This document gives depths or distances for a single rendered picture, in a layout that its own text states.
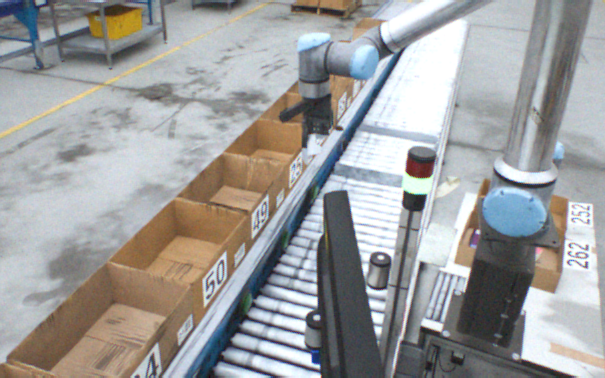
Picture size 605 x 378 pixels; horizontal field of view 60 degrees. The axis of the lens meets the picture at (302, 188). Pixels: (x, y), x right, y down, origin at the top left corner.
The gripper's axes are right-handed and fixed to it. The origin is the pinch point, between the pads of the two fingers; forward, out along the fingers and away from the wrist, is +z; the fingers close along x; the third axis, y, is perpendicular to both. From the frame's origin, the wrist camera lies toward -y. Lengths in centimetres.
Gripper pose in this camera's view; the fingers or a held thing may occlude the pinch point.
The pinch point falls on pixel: (308, 153)
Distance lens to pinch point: 163.1
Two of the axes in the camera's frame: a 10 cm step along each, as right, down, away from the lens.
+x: 2.3, -5.2, 8.2
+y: 9.7, 1.0, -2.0
